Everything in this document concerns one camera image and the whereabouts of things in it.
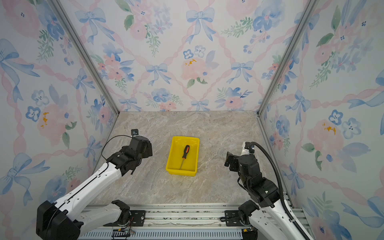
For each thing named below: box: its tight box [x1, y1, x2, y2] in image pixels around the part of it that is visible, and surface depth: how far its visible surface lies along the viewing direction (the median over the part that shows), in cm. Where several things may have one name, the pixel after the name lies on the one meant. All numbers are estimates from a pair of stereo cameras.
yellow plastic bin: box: [165, 136, 200, 177], surface depth 95 cm
